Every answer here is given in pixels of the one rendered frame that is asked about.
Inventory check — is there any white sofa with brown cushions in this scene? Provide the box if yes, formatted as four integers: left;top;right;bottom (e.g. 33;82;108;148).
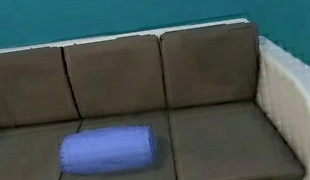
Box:
0;5;310;180

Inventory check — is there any blue bolster pillow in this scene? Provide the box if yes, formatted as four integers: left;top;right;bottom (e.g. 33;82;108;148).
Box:
55;121;160;180

